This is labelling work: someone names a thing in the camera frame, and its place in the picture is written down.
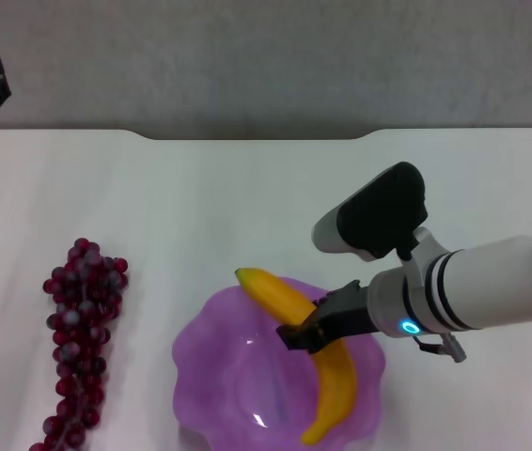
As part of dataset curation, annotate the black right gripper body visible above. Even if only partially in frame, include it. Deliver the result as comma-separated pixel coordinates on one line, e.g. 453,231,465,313
304,280,383,339

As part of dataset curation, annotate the yellow banana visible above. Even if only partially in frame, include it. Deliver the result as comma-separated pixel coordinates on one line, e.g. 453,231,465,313
234,266,359,446

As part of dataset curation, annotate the red grape bunch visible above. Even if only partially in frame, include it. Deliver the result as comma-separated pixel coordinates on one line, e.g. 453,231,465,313
28,237,130,451

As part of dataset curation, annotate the purple wavy plate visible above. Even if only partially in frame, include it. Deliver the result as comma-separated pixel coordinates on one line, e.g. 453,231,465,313
171,275,386,451

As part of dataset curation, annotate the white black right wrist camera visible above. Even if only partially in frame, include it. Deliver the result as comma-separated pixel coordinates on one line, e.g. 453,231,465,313
311,161,430,263

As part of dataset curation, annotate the grey cable connector plug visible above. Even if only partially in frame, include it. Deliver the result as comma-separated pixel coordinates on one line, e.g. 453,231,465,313
411,331,468,364

